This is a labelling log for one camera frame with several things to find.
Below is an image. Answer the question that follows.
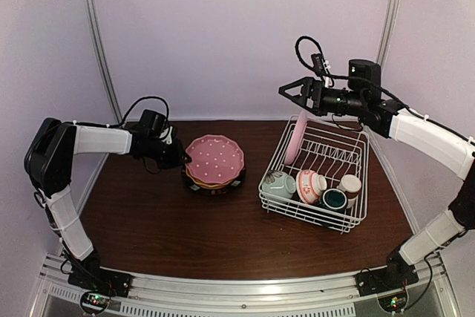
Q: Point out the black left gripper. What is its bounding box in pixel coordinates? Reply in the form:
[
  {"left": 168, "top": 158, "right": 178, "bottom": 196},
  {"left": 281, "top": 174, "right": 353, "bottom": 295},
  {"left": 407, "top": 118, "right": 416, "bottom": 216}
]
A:
[{"left": 140, "top": 137, "right": 190, "bottom": 169}]

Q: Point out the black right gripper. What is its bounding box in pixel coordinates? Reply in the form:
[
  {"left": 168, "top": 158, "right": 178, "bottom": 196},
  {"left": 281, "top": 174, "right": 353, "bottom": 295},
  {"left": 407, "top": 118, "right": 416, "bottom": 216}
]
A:
[{"left": 281, "top": 75, "right": 367, "bottom": 115}]

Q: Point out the yellow polka dot plate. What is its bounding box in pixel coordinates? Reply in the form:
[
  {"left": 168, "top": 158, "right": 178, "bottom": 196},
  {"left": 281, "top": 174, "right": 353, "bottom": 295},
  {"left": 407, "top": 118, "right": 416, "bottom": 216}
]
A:
[{"left": 185, "top": 169, "right": 246, "bottom": 190}]

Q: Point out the pink polka dot plate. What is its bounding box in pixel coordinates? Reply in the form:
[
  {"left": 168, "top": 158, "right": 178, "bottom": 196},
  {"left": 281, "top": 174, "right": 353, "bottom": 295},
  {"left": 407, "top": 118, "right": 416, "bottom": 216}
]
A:
[{"left": 186, "top": 134, "right": 245, "bottom": 183}]

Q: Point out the black striped rim plate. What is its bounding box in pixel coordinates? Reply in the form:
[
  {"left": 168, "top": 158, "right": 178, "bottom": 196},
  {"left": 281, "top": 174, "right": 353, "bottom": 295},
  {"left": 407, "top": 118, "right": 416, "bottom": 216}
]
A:
[{"left": 181, "top": 166, "right": 246, "bottom": 196}]

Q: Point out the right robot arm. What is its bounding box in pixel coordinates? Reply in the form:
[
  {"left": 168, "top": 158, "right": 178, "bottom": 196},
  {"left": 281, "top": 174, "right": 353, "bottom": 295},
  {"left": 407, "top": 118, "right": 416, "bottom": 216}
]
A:
[{"left": 278, "top": 54, "right": 474, "bottom": 289}]

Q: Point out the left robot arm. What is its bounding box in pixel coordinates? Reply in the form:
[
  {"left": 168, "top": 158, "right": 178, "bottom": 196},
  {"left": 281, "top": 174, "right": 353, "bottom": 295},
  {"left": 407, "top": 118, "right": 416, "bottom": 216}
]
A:
[{"left": 24, "top": 110, "right": 191, "bottom": 261}]

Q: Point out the plain pink plate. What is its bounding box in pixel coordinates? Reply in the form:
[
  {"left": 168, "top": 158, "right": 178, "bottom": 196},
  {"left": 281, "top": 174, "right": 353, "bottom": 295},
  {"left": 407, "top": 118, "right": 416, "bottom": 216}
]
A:
[{"left": 284, "top": 111, "right": 307, "bottom": 165}]

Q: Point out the pale green floral bowl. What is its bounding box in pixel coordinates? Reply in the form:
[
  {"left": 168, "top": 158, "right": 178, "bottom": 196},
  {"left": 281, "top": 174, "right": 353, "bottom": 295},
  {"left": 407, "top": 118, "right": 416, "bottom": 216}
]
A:
[{"left": 261, "top": 170, "right": 296, "bottom": 204}]

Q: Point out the white red patterned bowl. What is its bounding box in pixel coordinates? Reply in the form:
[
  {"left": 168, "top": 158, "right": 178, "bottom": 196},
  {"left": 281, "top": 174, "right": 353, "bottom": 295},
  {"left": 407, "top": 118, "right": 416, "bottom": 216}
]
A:
[{"left": 296, "top": 170, "right": 327, "bottom": 205}]

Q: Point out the white brown small cup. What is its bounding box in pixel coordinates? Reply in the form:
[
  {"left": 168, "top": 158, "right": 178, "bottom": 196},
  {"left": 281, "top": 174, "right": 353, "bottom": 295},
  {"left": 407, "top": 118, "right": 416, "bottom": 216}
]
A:
[{"left": 337, "top": 174, "right": 362, "bottom": 209}]

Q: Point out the dark teal small cup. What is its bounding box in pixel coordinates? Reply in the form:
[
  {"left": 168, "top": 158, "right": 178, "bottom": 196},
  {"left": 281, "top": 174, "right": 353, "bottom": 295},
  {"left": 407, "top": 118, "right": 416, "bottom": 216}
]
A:
[{"left": 319, "top": 188, "right": 348, "bottom": 212}]

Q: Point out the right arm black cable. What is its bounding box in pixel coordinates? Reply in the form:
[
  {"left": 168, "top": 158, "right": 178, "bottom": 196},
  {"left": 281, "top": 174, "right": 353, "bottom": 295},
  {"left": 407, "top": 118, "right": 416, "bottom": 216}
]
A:
[{"left": 294, "top": 36, "right": 353, "bottom": 80}]

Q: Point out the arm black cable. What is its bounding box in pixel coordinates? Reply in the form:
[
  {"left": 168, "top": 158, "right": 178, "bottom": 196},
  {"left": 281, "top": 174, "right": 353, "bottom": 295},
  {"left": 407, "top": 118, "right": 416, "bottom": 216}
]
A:
[
  {"left": 294, "top": 36, "right": 353, "bottom": 80},
  {"left": 120, "top": 96, "right": 171, "bottom": 128}
]

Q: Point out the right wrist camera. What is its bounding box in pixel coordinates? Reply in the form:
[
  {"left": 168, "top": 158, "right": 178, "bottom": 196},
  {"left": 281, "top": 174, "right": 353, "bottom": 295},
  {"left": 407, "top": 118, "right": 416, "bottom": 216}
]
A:
[{"left": 311, "top": 53, "right": 334, "bottom": 88}]

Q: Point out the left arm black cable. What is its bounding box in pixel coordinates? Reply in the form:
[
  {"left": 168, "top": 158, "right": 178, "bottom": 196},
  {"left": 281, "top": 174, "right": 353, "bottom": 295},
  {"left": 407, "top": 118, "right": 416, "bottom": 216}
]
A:
[{"left": 120, "top": 96, "right": 171, "bottom": 128}]

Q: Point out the white wire dish rack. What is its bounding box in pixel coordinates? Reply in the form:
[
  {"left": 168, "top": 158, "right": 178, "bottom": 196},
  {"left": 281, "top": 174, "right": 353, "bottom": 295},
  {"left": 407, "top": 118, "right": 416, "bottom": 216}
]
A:
[{"left": 258, "top": 114, "right": 370, "bottom": 233}]

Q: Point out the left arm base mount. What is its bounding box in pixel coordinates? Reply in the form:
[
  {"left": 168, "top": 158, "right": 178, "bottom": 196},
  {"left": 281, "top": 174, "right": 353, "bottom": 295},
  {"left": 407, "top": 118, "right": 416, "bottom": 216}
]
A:
[{"left": 63, "top": 247, "right": 132, "bottom": 298}]

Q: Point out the right aluminium corner post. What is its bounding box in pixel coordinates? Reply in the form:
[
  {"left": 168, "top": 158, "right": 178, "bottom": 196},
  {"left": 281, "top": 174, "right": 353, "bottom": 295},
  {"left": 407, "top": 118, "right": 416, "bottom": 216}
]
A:
[{"left": 376, "top": 0, "right": 401, "bottom": 68}]

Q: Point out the aluminium corner post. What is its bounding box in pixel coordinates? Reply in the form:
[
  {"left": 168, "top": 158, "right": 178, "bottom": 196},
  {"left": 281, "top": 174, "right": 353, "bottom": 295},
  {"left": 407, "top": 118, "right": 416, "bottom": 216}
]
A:
[
  {"left": 376, "top": 0, "right": 401, "bottom": 68},
  {"left": 84, "top": 0, "right": 122, "bottom": 122}
]

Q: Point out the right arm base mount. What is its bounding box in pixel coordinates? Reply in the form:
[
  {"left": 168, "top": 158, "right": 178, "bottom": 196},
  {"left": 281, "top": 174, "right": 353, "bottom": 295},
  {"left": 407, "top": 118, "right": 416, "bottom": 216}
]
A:
[{"left": 355, "top": 250, "right": 419, "bottom": 297}]

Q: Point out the left aluminium corner post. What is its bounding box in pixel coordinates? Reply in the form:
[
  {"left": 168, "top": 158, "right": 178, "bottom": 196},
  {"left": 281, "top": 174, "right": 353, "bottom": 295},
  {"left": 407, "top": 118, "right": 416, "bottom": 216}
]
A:
[{"left": 84, "top": 0, "right": 122, "bottom": 122}]

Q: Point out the aluminium front frame rail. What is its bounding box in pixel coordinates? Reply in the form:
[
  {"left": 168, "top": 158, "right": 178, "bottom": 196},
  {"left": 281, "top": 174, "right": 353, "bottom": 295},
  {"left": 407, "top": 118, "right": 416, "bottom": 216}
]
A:
[{"left": 26, "top": 254, "right": 462, "bottom": 316}]

